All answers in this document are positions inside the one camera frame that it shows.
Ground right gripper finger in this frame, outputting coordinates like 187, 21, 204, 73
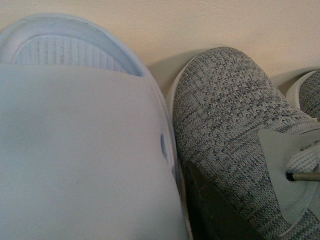
183, 162, 263, 240

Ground grey knit sneaker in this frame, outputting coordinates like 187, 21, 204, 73
285, 70, 320, 122
168, 47, 320, 240

